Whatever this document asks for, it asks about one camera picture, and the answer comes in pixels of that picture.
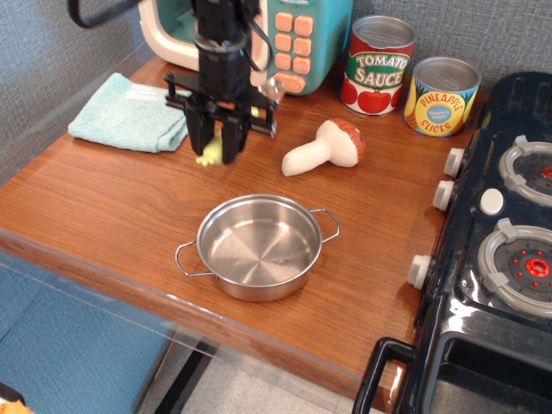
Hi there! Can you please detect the toy microwave oven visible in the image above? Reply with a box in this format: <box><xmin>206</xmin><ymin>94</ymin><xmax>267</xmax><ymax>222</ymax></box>
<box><xmin>138</xmin><ymin>1</ymin><xmax>353</xmax><ymax>95</ymax></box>

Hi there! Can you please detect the light blue folded cloth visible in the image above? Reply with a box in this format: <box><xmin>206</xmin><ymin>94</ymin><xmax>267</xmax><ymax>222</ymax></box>
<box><xmin>68</xmin><ymin>72</ymin><xmax>188</xmax><ymax>154</ymax></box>

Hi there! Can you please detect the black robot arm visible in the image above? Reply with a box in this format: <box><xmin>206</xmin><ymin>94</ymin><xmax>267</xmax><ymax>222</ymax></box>
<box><xmin>164</xmin><ymin>1</ymin><xmax>279</xmax><ymax>164</ymax></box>

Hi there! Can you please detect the pineapple slices can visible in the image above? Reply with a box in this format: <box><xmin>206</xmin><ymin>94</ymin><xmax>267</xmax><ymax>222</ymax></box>
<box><xmin>404</xmin><ymin>56</ymin><xmax>481</xmax><ymax>137</ymax></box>

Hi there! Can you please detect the stainless steel pot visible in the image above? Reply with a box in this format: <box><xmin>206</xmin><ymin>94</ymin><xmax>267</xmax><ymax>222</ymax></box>
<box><xmin>174</xmin><ymin>194</ymin><xmax>341</xmax><ymax>303</ymax></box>

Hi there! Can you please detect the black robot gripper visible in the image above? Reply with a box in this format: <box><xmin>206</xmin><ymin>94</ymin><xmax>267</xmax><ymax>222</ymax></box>
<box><xmin>164</xmin><ymin>36</ymin><xmax>256</xmax><ymax>164</ymax></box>

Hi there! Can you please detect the tomato sauce can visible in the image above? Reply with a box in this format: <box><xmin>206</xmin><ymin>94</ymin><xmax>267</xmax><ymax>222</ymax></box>
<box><xmin>341</xmin><ymin>15</ymin><xmax>417</xmax><ymax>116</ymax></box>

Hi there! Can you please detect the black toy stove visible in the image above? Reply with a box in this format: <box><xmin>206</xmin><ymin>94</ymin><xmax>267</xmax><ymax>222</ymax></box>
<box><xmin>354</xmin><ymin>72</ymin><xmax>551</xmax><ymax>413</ymax></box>

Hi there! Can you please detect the yellow handled metal spoon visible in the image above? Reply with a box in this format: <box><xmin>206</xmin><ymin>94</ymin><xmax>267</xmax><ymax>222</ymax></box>
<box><xmin>197</xmin><ymin>78</ymin><xmax>285</xmax><ymax>166</ymax></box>

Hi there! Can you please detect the black braided cable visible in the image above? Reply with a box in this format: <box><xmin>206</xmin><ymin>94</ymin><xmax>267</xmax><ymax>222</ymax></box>
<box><xmin>66</xmin><ymin>0</ymin><xmax>273</xmax><ymax>73</ymax></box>

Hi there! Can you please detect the toy mushroom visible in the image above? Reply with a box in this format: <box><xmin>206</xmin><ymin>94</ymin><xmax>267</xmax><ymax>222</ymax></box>
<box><xmin>281</xmin><ymin>118</ymin><xmax>366</xmax><ymax>177</ymax></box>

